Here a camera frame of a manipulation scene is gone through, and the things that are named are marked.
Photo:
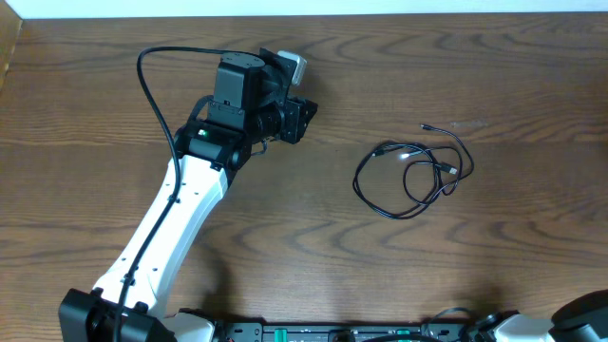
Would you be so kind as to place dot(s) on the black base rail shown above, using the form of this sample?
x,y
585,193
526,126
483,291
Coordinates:
x,y
265,332

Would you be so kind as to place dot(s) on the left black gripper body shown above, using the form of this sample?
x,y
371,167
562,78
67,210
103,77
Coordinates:
x,y
294,120

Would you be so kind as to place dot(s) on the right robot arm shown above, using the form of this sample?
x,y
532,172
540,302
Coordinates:
x,y
581,320

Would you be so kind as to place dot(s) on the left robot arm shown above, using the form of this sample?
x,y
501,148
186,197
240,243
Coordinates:
x,y
251,104

